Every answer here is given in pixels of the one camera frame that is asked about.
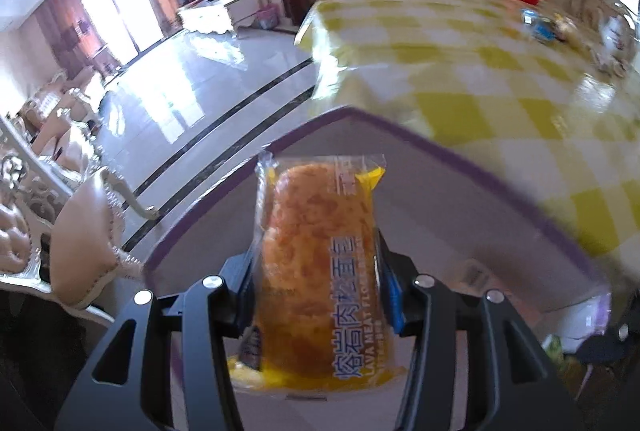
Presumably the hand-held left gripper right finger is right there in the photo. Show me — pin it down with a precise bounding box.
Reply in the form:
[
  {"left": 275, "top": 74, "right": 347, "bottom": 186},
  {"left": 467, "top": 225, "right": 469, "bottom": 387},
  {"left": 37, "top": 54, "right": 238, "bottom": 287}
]
[{"left": 375, "top": 231, "right": 576, "bottom": 431}]

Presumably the large bright window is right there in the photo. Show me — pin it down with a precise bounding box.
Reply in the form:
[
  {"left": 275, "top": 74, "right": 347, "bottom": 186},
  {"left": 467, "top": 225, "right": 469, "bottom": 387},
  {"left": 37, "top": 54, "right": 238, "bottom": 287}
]
[{"left": 77, "top": 0, "right": 151, "bottom": 66}]

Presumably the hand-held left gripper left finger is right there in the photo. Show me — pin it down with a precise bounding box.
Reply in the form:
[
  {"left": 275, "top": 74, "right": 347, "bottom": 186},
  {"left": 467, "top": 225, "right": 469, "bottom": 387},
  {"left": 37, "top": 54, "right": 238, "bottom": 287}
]
[{"left": 52, "top": 248, "right": 261, "bottom": 431}]

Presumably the white ornate sofa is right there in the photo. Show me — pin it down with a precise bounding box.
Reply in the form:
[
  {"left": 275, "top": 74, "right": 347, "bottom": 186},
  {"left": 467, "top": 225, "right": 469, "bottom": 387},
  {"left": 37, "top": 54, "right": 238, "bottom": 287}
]
[{"left": 0, "top": 66, "right": 106, "bottom": 297}]

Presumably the pink basket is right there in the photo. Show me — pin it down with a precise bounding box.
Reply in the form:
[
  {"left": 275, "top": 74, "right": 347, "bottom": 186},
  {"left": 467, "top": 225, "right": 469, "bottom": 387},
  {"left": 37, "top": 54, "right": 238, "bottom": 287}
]
[{"left": 252, "top": 3, "right": 278, "bottom": 29}]

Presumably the blue striped snack packet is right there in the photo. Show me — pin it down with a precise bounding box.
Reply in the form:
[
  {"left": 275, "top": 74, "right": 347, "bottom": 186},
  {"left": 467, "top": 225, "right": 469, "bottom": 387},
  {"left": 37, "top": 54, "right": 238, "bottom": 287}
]
[{"left": 522, "top": 8, "right": 558, "bottom": 42}]

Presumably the white television cabinet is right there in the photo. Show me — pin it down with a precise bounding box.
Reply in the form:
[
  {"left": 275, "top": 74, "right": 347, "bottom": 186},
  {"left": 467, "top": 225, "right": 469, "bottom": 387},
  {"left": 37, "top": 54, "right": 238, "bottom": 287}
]
[{"left": 177, "top": 0, "right": 266, "bottom": 34}]

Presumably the white floral teapot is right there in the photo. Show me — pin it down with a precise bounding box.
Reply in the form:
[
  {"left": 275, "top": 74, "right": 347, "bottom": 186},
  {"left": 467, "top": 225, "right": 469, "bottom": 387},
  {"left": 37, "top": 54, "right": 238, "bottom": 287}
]
[{"left": 597, "top": 11, "right": 633, "bottom": 62}]

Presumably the orange bread packet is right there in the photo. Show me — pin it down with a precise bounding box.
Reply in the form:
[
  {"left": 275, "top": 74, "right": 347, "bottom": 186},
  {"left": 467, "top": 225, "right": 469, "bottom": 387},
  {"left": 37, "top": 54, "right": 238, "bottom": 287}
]
[{"left": 227, "top": 151, "right": 408, "bottom": 394}]

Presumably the white ornate tray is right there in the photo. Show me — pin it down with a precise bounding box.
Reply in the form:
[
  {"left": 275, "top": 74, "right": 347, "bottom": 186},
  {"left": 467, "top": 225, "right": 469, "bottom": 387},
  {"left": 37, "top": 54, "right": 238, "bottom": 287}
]
[{"left": 572, "top": 0, "right": 626, "bottom": 19}]

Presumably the white box purple rim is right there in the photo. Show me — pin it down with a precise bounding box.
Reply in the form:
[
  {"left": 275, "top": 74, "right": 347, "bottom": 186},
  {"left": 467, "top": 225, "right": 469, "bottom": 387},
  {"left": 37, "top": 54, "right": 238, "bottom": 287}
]
[{"left": 145, "top": 106, "right": 616, "bottom": 431}]

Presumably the cream padded ornate chair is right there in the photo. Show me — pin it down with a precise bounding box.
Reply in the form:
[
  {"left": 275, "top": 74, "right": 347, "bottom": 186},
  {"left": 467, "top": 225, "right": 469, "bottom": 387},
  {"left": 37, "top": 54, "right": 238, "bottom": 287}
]
[{"left": 50, "top": 168, "right": 161, "bottom": 312}]

